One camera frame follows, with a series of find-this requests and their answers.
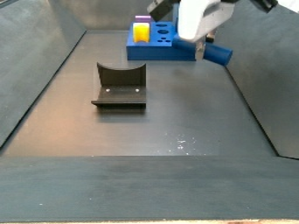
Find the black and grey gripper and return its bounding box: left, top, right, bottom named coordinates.
left=147, top=0, right=277, bottom=60

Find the blue cylinder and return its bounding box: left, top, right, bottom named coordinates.
left=172, top=35, right=232, bottom=66

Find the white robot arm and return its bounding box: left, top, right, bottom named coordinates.
left=147, top=0, right=239, bottom=59

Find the blue peg board block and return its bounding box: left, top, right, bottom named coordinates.
left=125, top=22, right=196, bottom=61

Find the yellow notched block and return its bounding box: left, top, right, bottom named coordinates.
left=133, top=23, right=151, bottom=42

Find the purple block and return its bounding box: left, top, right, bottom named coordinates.
left=134, top=15, right=152, bottom=23

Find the black curved cradle stand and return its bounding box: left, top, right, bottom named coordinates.
left=90, top=64, right=145, bottom=108

